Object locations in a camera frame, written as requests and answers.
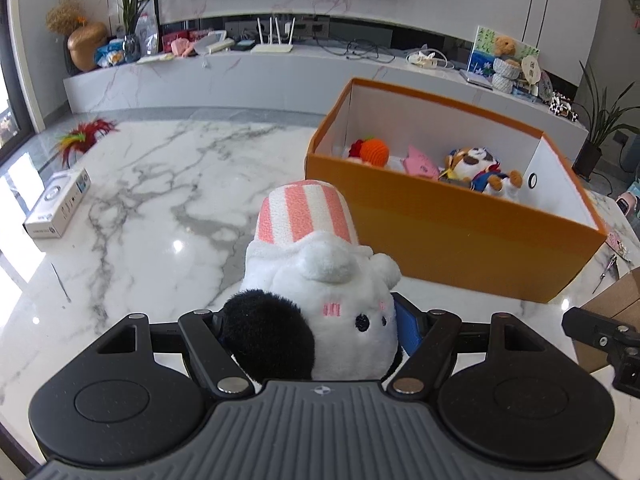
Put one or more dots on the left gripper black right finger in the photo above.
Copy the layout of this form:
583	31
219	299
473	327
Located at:
410	324

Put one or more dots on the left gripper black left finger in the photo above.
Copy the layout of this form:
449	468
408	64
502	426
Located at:
220	324

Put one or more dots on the pink snap wallet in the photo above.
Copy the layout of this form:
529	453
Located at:
417	164

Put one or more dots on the white wifi router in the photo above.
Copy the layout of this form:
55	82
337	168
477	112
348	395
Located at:
272	38

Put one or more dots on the pink card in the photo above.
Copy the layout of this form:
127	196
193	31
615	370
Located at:
616	244

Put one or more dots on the orange storage box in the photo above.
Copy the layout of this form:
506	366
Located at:
528	249

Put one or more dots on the white woven pots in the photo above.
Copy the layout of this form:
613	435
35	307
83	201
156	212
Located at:
506	72

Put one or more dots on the green blue picture card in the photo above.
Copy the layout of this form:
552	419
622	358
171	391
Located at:
481	60

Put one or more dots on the teddy bear on shelf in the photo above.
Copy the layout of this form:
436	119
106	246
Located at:
505	50

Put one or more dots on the red feather toy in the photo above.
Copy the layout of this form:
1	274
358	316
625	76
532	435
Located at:
83	137

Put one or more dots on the white plush with striped hat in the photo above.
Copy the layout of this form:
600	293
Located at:
314	303

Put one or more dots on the potted plant left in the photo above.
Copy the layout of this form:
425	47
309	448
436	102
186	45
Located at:
131	12

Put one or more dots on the bronze round vase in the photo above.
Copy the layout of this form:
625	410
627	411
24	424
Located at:
83	43

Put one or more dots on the white power strip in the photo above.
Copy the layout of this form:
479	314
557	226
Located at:
429	59

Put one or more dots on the fox plush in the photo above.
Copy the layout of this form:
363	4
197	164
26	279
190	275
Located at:
480	171

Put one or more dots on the orange crochet ball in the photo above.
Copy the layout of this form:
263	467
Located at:
370	151

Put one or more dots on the potted green plant right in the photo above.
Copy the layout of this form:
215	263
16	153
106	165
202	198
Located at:
605	118

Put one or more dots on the white product box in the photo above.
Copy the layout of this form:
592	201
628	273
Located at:
57	204

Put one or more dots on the black white cow pattern item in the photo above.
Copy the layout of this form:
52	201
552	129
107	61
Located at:
560	106

